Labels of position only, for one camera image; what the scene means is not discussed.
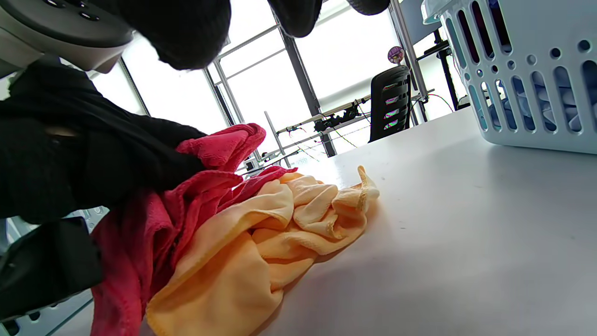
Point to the person's right hand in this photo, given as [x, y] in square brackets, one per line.
[186, 32]

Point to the person's left hand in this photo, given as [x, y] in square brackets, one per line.
[70, 154]

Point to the pink towel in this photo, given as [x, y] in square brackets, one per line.
[140, 252]

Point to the yellow towel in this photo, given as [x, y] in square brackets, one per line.
[242, 261]

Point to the light blue shirt apparel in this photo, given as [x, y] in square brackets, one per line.
[566, 102]

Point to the round colourful sticker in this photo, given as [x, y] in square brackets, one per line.
[395, 54]

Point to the black office chair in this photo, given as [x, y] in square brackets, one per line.
[392, 102]

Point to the black monitor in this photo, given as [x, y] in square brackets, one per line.
[415, 21]

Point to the black monitor pole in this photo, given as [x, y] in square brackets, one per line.
[446, 70]

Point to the grey metal frame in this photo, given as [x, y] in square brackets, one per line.
[408, 46]

